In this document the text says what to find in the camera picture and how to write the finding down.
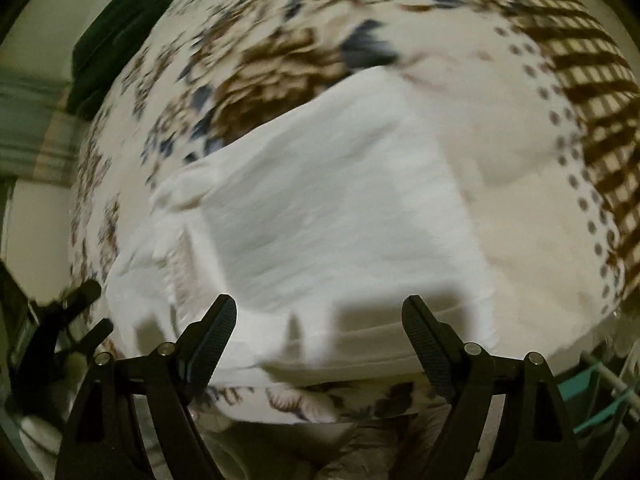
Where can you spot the floral printed blanket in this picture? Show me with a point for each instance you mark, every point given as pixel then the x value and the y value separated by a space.
pixel 350 35

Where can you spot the white pants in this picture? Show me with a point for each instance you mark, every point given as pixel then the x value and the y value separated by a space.
pixel 320 230

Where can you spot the teal and white rack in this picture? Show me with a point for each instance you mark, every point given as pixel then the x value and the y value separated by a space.
pixel 595 390

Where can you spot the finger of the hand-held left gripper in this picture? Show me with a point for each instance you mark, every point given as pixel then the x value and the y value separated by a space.
pixel 82 293
pixel 95 332

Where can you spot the striped grey cloth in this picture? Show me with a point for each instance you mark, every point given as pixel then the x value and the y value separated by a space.
pixel 35 125

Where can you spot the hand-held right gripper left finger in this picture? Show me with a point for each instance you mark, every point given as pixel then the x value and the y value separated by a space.
pixel 212 340

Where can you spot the dark green cloth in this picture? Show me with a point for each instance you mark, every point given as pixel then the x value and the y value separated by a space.
pixel 122 30

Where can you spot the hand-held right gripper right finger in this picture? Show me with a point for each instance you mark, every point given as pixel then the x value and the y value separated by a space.
pixel 425 340

